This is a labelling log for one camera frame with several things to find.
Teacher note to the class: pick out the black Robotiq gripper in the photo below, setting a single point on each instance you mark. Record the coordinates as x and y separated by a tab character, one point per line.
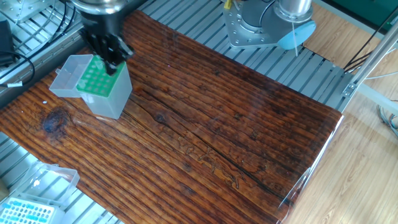
102	25

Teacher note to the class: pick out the green-topped pipette tip box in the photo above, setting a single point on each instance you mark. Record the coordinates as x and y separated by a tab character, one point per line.
105	96

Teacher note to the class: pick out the blue small pipette tip rack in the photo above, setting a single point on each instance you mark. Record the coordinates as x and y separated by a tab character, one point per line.
28	213

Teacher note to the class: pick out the silver force torque sensor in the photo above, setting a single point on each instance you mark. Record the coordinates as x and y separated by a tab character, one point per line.
96	5

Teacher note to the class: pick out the clear hinged box lid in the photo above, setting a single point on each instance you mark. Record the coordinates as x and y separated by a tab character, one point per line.
68	77

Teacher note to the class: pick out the aluminium plate with holes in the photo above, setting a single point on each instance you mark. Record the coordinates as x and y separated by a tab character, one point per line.
25	7

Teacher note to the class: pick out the black power adapter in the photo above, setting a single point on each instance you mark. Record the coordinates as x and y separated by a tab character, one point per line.
6	40

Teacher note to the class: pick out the brown wood grain board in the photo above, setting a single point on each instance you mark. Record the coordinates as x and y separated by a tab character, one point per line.
186	140

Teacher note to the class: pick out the yellow plastic piece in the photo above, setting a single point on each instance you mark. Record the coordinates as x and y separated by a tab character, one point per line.
228	3

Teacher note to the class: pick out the clear plastic rack lid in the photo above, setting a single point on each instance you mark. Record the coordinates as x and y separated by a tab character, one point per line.
49	183

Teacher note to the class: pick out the white zip tie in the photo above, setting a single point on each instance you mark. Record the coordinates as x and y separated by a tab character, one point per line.
295	40

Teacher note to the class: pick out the aluminium table rail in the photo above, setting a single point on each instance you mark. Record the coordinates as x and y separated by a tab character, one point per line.
46	59

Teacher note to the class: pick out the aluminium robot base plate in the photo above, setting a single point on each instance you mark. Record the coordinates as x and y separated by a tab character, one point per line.
239	34

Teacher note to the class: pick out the aluminium frame post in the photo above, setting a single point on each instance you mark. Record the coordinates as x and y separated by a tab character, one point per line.
373	59

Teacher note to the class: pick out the pale frame crossbar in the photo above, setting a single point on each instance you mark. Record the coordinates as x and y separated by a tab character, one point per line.
379	99

